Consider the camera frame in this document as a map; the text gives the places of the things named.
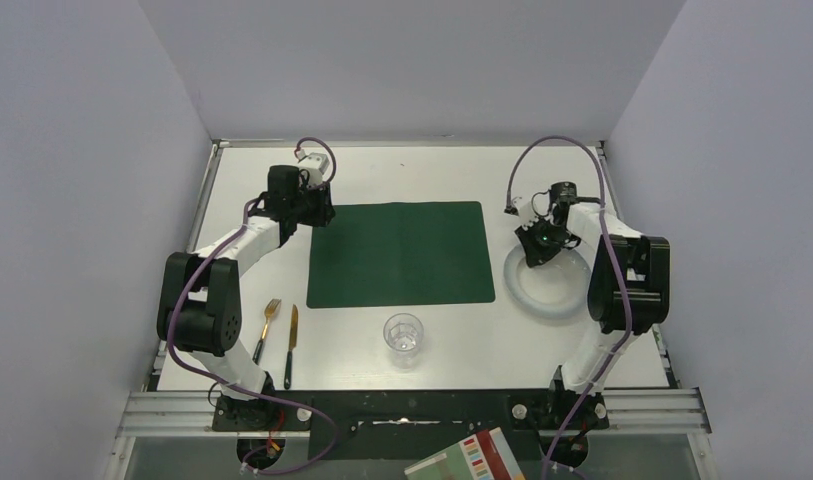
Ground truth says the gold fork black handle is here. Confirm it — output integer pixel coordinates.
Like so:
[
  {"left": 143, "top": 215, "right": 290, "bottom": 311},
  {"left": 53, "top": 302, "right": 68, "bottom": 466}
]
[{"left": 252, "top": 298, "right": 282, "bottom": 364}]

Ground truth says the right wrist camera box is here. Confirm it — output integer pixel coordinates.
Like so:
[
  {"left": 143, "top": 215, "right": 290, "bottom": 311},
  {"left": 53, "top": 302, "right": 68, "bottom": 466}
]
[{"left": 512, "top": 197, "right": 542, "bottom": 230}]

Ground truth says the aluminium frame rail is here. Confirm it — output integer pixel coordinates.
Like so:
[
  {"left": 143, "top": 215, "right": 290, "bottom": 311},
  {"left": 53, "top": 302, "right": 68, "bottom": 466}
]
[{"left": 117, "top": 389, "right": 711, "bottom": 438}]

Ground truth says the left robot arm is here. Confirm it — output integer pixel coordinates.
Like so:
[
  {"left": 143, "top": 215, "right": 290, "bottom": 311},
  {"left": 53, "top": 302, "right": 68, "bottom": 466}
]
[{"left": 157, "top": 159, "right": 335, "bottom": 412}]

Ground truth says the colourful booklet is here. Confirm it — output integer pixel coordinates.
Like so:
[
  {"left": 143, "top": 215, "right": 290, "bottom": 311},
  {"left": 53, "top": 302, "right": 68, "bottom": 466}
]
[{"left": 404, "top": 428, "right": 525, "bottom": 480}]

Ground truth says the white plate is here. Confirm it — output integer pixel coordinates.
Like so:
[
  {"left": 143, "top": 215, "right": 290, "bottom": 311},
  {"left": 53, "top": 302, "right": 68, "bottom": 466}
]
[{"left": 503, "top": 246, "right": 591, "bottom": 322}]

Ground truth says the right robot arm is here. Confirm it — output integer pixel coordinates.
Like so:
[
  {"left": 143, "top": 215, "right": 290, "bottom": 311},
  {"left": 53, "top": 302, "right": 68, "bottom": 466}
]
[{"left": 504, "top": 182, "right": 671, "bottom": 420}]

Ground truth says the green placemat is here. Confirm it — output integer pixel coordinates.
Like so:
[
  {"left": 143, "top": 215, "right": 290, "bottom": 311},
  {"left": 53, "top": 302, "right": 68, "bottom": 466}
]
[{"left": 306, "top": 201, "right": 496, "bottom": 309}]

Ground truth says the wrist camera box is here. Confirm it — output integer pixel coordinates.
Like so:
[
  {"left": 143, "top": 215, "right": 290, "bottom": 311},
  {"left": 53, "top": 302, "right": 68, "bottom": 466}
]
[
  {"left": 298, "top": 153, "right": 331, "bottom": 188},
  {"left": 512, "top": 197, "right": 542, "bottom": 230}
]

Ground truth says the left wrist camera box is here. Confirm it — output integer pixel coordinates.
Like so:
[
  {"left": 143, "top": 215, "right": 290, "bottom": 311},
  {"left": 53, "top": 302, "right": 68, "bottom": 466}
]
[{"left": 298, "top": 153, "right": 331, "bottom": 188}]

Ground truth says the clear plastic cup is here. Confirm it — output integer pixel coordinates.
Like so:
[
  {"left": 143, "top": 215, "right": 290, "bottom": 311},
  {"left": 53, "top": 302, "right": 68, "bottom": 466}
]
[{"left": 383, "top": 313, "right": 425, "bottom": 369}]

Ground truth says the gold knife black handle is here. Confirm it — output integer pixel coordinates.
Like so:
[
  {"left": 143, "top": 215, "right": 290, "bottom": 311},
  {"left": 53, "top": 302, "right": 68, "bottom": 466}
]
[{"left": 283, "top": 305, "right": 299, "bottom": 390}]

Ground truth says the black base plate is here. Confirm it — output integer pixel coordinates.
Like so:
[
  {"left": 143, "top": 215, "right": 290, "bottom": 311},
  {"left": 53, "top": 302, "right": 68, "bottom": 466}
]
[{"left": 211, "top": 388, "right": 610, "bottom": 461}]

